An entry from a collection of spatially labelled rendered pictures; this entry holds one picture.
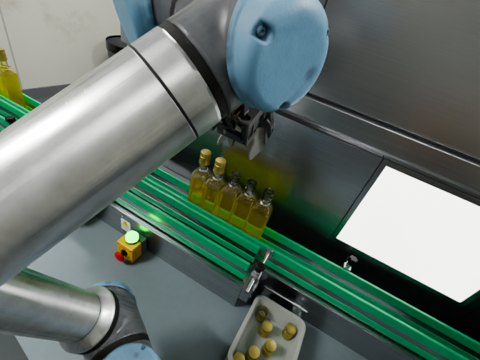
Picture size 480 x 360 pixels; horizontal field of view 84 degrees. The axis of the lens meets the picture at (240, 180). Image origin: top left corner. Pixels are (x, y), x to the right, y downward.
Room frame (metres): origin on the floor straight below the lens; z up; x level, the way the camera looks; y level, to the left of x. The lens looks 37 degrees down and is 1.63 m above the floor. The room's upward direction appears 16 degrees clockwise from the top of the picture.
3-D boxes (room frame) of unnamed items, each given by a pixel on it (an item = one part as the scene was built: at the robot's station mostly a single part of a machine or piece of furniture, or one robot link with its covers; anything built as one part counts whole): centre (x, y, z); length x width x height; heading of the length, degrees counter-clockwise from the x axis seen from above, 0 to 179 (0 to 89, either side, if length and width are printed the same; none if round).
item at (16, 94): (1.01, 1.08, 1.02); 0.06 x 0.06 x 0.28; 72
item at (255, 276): (0.49, -0.13, 0.95); 0.17 x 0.03 x 0.12; 162
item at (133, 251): (0.55, 0.30, 0.79); 0.07 x 0.07 x 0.07; 72
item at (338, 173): (0.69, -0.34, 1.15); 0.90 x 0.03 x 0.34; 72
